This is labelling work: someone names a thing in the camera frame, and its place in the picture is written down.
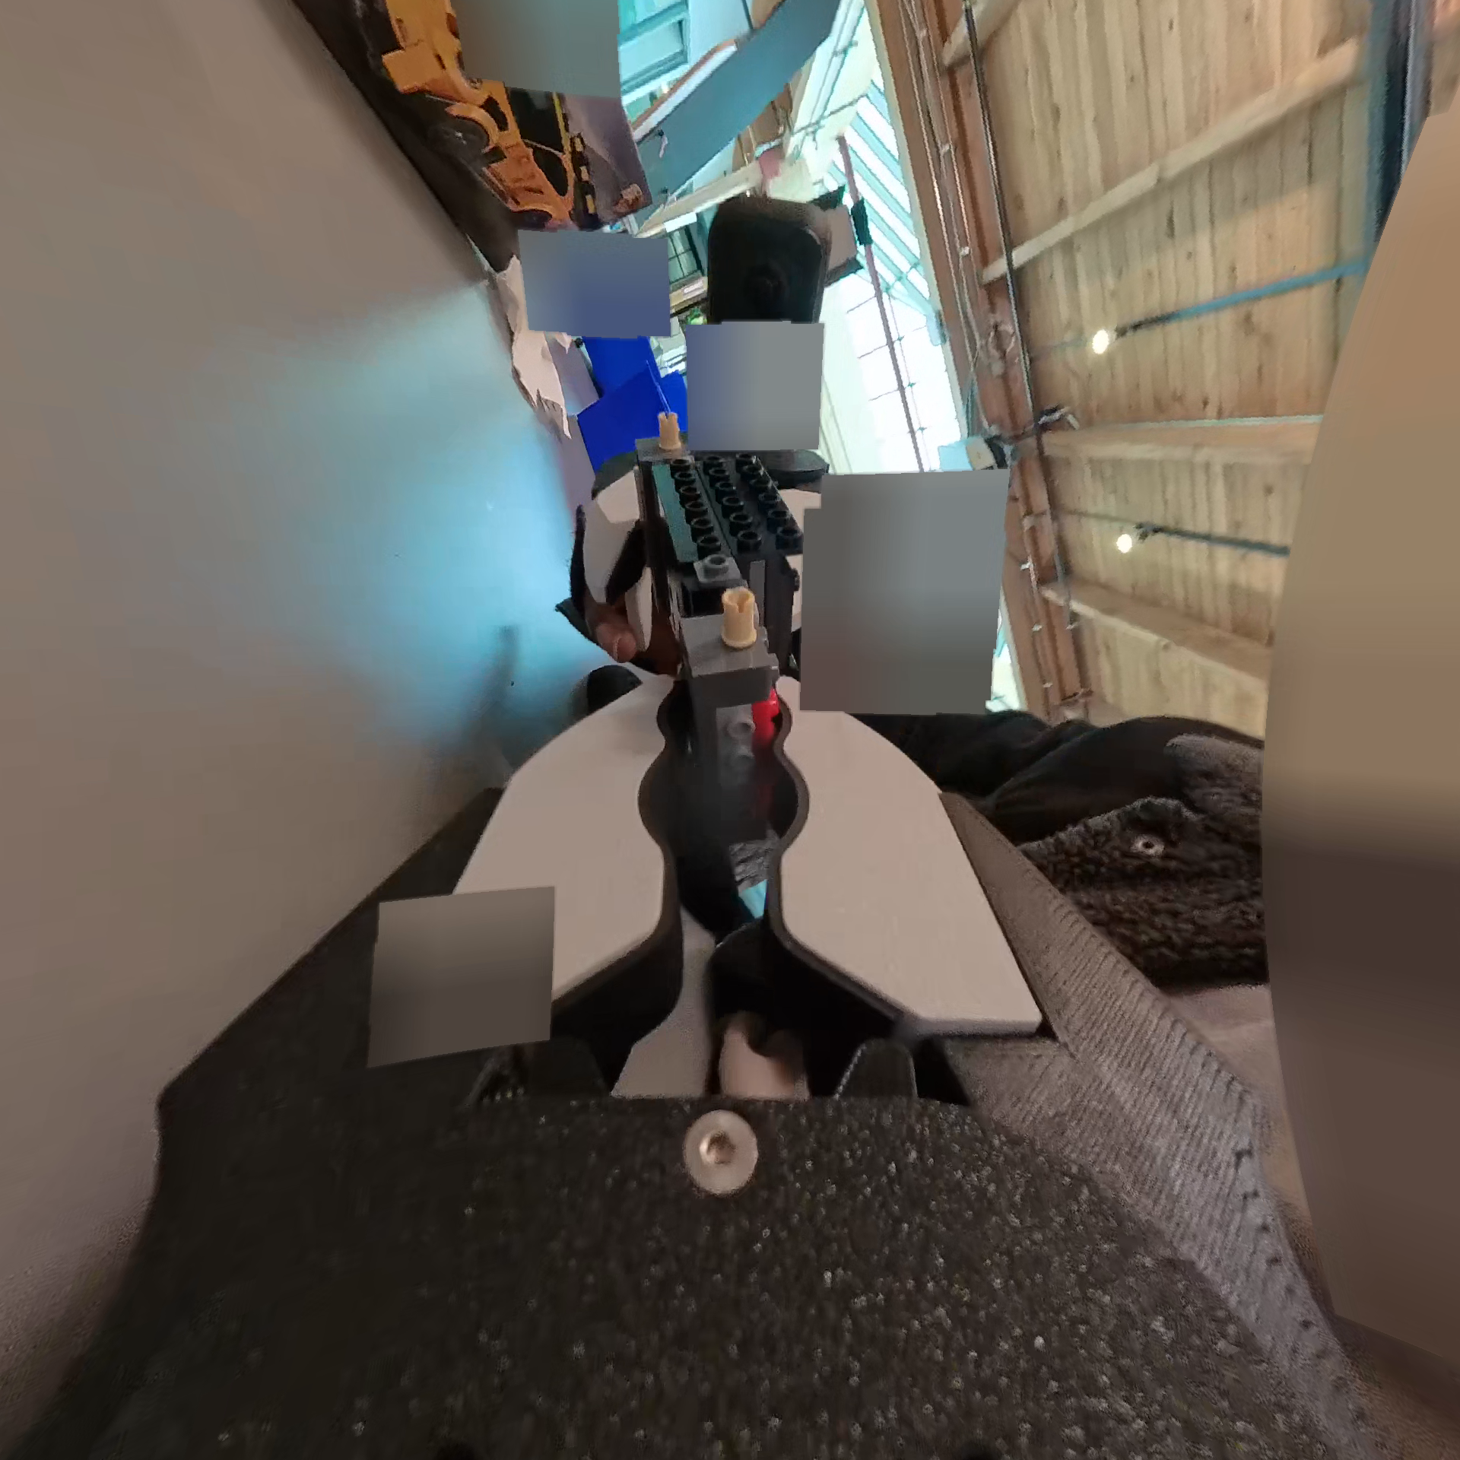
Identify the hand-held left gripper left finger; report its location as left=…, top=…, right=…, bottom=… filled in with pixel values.
left=453, top=681, right=716, bottom=1098

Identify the black grey toy brick model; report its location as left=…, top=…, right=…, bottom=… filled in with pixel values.
left=632, top=413, right=825, bottom=914

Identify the dark fleece jacket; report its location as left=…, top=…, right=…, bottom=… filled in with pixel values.
left=867, top=707, right=1272, bottom=994

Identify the blue ceiling pipe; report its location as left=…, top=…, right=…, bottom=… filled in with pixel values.
left=1122, top=255, right=1369, bottom=338

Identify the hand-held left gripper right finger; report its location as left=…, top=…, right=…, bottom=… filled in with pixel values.
left=764, top=707, right=1046, bottom=1037

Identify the person's right hand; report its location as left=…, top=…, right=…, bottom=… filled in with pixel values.
left=587, top=601, right=665, bottom=676

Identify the toy box with yellow vehicle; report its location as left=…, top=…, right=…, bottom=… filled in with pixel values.
left=290, top=0, right=656, bottom=246

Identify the blue plastic bin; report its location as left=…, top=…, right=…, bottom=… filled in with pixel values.
left=575, top=330, right=693, bottom=474

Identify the white crumpled paper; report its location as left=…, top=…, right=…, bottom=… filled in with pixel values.
left=490, top=255, right=601, bottom=441

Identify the black ceiling cable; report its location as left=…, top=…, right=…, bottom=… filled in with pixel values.
left=961, top=0, right=1074, bottom=709

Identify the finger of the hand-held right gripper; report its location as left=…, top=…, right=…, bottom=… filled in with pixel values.
left=578, top=476, right=660, bottom=643

